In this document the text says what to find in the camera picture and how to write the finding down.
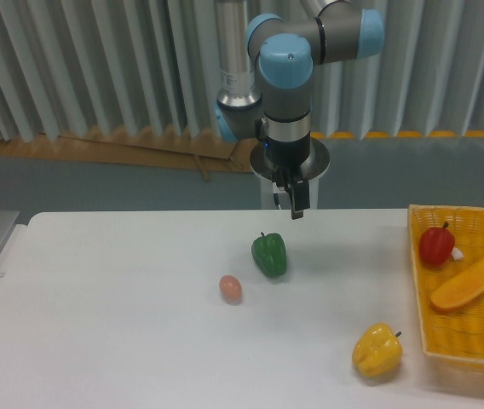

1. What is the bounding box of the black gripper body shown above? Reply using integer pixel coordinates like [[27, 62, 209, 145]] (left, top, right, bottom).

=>
[[265, 133, 311, 187]]

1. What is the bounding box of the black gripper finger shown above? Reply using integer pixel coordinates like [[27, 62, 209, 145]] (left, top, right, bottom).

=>
[[287, 179, 309, 220]]

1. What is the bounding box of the green bell pepper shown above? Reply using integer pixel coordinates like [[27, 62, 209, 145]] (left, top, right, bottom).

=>
[[251, 233, 287, 279]]

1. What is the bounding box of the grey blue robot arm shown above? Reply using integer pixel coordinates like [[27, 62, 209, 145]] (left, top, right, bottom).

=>
[[215, 1, 385, 220]]

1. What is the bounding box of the yellow woven basket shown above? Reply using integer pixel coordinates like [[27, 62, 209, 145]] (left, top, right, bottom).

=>
[[407, 204, 484, 368]]

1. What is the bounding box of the brown cardboard sheet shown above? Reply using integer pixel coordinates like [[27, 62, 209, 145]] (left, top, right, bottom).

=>
[[0, 125, 256, 181]]

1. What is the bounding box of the brown egg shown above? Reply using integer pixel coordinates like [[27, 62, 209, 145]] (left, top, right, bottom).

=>
[[219, 275, 243, 304]]

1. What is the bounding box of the red bell pepper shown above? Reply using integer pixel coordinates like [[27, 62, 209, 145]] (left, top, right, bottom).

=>
[[418, 222, 455, 266]]

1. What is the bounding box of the small white object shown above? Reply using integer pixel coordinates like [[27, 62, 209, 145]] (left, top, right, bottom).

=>
[[451, 247, 464, 261]]

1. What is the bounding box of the yellow bell pepper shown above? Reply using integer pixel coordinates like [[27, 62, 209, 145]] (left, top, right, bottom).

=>
[[352, 323, 403, 377]]

